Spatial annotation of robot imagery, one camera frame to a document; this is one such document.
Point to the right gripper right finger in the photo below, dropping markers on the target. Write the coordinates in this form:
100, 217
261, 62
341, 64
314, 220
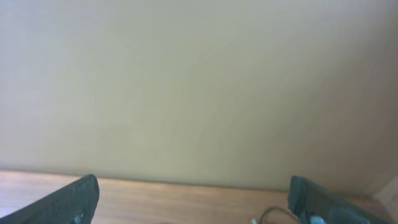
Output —
311, 202

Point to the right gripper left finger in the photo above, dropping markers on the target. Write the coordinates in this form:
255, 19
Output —
73, 203

